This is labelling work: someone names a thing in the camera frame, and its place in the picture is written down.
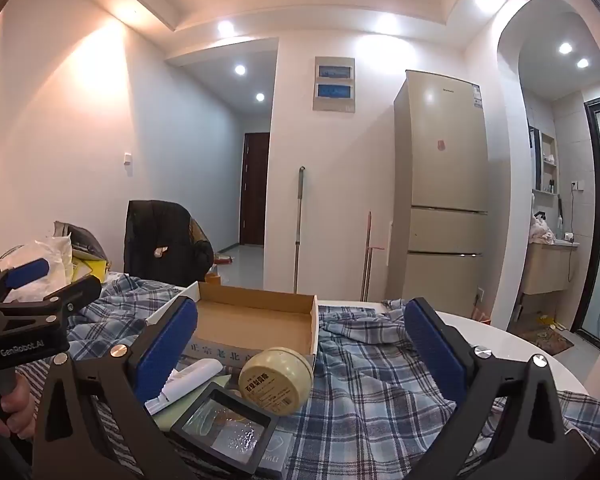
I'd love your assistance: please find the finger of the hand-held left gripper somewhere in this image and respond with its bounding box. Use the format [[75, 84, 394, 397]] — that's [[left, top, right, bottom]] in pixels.
[[0, 258, 51, 306], [0, 275, 103, 328]]

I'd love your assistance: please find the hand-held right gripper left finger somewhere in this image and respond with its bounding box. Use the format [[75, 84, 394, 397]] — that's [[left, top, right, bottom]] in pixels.
[[32, 296, 201, 480]]

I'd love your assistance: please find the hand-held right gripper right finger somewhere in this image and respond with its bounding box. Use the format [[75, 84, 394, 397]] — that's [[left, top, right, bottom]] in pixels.
[[402, 297, 596, 480]]

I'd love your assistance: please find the white tube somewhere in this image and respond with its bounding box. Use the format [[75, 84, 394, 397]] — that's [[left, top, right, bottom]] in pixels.
[[145, 358, 224, 416]]

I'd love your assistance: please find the pale green case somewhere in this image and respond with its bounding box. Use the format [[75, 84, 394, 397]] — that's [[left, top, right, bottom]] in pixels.
[[152, 375, 231, 433]]

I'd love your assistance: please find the cardboard box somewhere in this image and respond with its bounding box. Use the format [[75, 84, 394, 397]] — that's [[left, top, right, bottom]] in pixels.
[[147, 281, 320, 376]]

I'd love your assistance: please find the cream round tin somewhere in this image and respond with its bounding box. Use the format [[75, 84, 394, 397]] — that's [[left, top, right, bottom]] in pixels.
[[238, 347, 314, 416]]

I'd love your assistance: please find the black square frame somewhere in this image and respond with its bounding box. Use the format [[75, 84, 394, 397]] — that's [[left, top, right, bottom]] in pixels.
[[170, 382, 280, 477]]

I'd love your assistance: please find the blue-grey small box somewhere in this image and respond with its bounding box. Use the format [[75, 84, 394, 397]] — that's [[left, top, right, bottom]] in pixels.
[[257, 430, 296, 480]]

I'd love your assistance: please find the person's left hand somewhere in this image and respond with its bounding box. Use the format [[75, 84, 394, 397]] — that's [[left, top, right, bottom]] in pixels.
[[0, 380, 33, 440]]

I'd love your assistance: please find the white plastic bag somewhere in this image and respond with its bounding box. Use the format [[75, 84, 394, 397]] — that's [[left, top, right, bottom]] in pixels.
[[0, 240, 76, 306]]

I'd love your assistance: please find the grey bag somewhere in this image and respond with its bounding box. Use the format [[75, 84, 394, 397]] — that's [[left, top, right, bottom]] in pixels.
[[54, 220, 108, 261]]

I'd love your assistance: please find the blue plaid blanket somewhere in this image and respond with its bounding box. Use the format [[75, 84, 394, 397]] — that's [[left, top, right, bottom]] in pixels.
[[0, 274, 600, 480]]

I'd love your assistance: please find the pink broom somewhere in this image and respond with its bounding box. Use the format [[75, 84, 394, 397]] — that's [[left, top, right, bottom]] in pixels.
[[361, 210, 373, 302]]

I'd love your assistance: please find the brown chair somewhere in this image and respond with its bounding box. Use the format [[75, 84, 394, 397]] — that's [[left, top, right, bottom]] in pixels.
[[190, 217, 214, 261]]

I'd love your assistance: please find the brown floor mat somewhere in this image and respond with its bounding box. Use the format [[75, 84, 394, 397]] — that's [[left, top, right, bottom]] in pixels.
[[522, 325, 576, 356]]

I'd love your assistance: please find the beige vanity cabinet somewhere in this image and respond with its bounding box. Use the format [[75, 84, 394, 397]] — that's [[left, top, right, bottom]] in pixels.
[[522, 240, 578, 296]]

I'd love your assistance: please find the crumpled pale cloth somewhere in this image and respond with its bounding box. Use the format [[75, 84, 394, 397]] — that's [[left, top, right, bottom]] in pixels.
[[529, 215, 558, 246]]

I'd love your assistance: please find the beige fridge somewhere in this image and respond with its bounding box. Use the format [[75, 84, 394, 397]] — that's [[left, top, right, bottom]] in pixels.
[[386, 70, 490, 318]]

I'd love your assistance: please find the grey mop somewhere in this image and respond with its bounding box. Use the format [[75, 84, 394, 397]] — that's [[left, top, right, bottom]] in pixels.
[[292, 165, 307, 295]]

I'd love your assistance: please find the dark brown door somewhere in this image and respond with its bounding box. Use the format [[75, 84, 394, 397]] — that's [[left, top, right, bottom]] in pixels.
[[239, 132, 271, 247]]

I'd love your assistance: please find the wall niche shelf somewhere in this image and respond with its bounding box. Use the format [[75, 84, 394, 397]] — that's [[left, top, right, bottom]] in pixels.
[[539, 131, 558, 193]]

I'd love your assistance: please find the wall electrical panel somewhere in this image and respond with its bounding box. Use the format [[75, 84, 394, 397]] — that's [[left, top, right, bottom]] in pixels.
[[313, 56, 356, 114]]

